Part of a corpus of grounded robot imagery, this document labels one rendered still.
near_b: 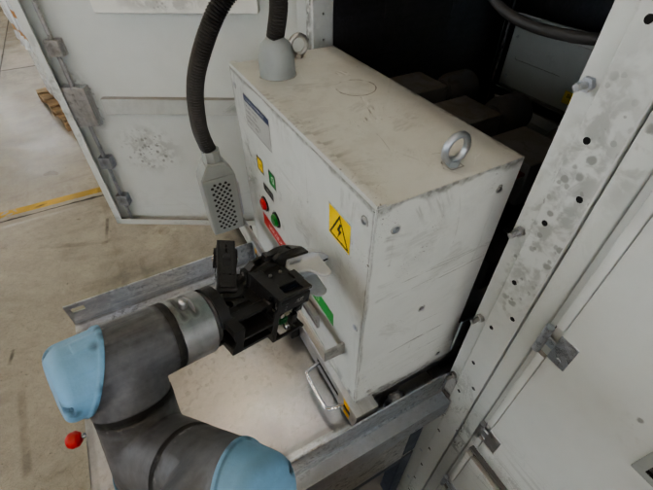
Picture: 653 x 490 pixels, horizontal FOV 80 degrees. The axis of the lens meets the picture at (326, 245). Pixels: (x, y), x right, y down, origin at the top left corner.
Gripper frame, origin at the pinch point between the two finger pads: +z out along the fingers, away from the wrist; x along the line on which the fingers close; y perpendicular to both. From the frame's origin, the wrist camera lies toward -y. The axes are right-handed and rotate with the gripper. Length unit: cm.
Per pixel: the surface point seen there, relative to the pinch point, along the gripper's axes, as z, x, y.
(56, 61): -9, 8, -83
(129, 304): -11, -42, -48
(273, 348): 6.8, -37.2, -12.9
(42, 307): -16, -131, -162
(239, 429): -8.8, -41.4, -3.2
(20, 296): -22, -132, -178
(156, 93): 7, 4, -68
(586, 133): 9.8, 26.7, 22.9
